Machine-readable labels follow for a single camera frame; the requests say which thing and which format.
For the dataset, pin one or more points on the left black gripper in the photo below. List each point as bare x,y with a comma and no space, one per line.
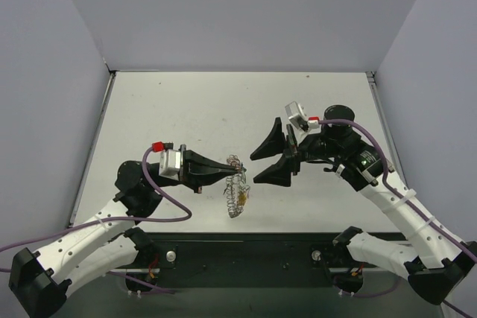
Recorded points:
185,169

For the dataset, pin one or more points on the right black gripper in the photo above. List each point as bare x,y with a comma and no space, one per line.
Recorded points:
292,150

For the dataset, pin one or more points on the silver round keyring disc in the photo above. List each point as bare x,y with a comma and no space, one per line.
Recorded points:
235,185

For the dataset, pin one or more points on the yellow tagged key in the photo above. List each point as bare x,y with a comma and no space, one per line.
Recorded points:
242,199

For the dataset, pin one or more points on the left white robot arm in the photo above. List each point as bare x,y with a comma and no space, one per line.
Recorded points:
43,279

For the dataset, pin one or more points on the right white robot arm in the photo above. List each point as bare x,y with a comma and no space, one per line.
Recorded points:
433,261

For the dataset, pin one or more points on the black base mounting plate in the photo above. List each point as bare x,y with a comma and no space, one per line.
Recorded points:
245,260

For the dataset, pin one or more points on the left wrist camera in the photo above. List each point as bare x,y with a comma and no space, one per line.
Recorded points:
170,160

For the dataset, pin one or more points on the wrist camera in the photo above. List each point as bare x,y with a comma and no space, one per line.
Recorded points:
170,160
298,118

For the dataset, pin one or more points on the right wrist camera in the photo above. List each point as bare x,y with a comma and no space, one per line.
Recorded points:
298,118

